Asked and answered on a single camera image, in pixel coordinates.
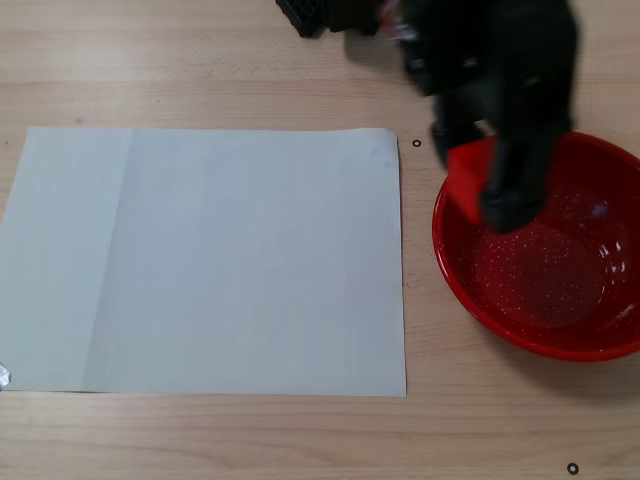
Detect red speckled bowl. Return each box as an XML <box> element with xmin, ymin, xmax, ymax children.
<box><xmin>431</xmin><ymin>130</ymin><xmax>640</xmax><ymax>364</ymax></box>

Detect white paper sheet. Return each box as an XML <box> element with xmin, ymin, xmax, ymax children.
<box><xmin>0</xmin><ymin>126</ymin><xmax>408</xmax><ymax>399</ymax></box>

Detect red white wrist wires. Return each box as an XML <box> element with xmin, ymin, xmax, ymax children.
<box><xmin>377</xmin><ymin>0</ymin><xmax>419</xmax><ymax>44</ymax></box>

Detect black grid base mount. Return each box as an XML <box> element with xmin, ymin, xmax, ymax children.
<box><xmin>274</xmin><ymin>0</ymin><xmax>327</xmax><ymax>40</ymax></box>

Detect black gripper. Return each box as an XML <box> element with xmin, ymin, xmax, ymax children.
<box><xmin>403</xmin><ymin>19</ymin><xmax>582</xmax><ymax>235</ymax></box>

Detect red cube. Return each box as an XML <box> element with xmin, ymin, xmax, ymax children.
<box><xmin>446</xmin><ymin>138</ymin><xmax>502</xmax><ymax>227</ymax></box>

